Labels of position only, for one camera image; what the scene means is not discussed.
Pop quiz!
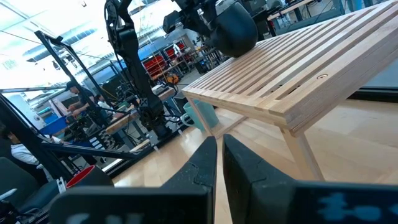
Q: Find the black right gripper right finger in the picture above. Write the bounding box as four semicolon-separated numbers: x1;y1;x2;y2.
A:
222;134;398;224

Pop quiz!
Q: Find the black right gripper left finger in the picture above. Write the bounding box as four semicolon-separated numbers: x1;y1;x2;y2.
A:
49;136;218;224

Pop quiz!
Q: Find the all-black coffee mug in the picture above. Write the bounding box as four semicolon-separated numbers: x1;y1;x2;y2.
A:
205;2;259;58

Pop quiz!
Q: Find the pale bluish coffee mug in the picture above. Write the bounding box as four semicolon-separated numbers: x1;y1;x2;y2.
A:
180;99;220;131

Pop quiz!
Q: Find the black mug with red interior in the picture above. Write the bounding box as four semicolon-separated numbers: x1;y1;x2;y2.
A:
65;164;114;189

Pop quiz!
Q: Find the red storage bin shelf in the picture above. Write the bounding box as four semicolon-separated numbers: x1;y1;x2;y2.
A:
142;54;167;78
164;43;187;62

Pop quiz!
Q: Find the background wooden workbench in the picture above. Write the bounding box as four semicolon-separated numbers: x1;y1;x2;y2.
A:
105;86;177;136

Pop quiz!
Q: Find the slatted wooden mug rack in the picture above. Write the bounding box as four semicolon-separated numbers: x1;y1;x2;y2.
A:
182;0;398;181

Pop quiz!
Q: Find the person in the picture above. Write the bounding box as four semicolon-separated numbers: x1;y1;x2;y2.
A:
64;81;96;119
0;124;47;184
95;94;114;113

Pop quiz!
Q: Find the dark padded chair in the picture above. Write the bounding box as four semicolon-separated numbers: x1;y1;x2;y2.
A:
0;157;60;215

